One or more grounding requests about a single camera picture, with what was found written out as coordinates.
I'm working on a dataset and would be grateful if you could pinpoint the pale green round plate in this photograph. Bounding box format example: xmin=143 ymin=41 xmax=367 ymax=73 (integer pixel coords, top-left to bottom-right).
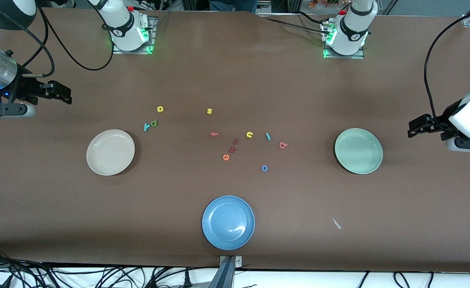
xmin=334 ymin=128 xmax=384 ymax=175

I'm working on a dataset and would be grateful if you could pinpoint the beige round plate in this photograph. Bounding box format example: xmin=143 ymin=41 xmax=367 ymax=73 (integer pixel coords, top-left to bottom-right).
xmin=86 ymin=129 xmax=136 ymax=176

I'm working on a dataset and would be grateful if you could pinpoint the orange floral object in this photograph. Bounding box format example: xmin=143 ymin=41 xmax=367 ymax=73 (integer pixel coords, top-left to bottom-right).
xmin=309 ymin=0 xmax=341 ymax=9

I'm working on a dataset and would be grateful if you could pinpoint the brown paper table cover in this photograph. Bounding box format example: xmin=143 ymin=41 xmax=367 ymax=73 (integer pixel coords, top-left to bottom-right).
xmin=0 ymin=7 xmax=470 ymax=273

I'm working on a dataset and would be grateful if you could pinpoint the person in blue jeans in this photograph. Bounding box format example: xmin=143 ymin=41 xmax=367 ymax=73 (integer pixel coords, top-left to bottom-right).
xmin=209 ymin=0 xmax=258 ymax=12

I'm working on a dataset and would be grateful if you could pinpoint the blue round plate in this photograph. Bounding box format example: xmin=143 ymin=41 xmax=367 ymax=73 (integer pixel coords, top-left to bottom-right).
xmin=201 ymin=195 xmax=256 ymax=251

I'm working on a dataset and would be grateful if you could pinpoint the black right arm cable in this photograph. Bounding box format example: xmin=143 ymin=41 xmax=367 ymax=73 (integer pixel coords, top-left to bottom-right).
xmin=19 ymin=0 xmax=114 ymax=78

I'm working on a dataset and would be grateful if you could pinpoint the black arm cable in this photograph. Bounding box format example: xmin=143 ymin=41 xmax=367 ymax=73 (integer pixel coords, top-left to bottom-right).
xmin=19 ymin=0 xmax=114 ymax=78
xmin=424 ymin=0 xmax=470 ymax=120

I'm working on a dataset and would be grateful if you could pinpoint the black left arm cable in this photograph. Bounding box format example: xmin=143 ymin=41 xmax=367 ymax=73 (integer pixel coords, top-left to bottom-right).
xmin=424 ymin=0 xmax=470 ymax=120

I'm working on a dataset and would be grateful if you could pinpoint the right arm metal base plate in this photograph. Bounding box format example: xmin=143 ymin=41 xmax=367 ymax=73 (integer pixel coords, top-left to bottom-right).
xmin=112 ymin=16 xmax=156 ymax=55

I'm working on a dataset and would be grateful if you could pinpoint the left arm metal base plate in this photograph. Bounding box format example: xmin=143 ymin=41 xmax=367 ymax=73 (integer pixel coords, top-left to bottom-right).
xmin=320 ymin=20 xmax=366 ymax=60

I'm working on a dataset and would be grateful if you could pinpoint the black base power cable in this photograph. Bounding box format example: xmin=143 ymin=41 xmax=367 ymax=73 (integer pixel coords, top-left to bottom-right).
xmin=257 ymin=11 xmax=331 ymax=34

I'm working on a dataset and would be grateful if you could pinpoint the black cable tangle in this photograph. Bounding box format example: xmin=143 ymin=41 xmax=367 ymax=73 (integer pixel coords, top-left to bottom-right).
xmin=0 ymin=248 xmax=219 ymax=288

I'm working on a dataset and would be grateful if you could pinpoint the grey metal camera bracket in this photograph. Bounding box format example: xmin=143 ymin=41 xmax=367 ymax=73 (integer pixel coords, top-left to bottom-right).
xmin=218 ymin=255 xmax=243 ymax=288

